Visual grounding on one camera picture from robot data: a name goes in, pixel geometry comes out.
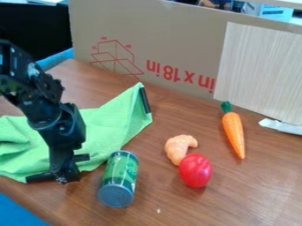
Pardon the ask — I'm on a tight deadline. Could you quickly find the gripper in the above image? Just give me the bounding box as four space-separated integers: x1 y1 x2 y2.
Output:
47 142 93 185

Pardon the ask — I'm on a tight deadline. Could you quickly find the orange toy croissant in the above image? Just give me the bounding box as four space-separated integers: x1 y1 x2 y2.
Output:
163 134 200 167

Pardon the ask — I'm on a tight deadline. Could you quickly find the white paper scrap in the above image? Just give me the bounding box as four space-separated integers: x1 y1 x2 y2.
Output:
257 117 302 137

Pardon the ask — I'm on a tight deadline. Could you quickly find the white and blue box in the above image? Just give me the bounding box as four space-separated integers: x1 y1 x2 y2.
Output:
255 4 295 22

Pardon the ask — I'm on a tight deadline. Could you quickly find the green can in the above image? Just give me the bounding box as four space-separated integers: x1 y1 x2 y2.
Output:
96 150 140 209

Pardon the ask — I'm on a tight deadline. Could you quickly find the green cloth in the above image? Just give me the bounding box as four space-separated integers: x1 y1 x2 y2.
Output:
0 82 155 185

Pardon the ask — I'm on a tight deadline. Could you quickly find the red toy tomato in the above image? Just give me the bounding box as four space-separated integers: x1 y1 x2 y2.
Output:
177 153 214 189

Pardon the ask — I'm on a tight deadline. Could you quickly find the cardboard box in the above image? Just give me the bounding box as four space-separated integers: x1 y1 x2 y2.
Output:
67 0 302 102

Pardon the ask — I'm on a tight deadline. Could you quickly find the orange toy carrot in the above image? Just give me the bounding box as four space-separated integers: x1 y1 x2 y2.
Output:
219 101 247 160

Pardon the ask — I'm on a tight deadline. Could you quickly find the light wooden board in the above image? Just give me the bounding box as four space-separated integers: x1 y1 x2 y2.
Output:
212 21 302 126

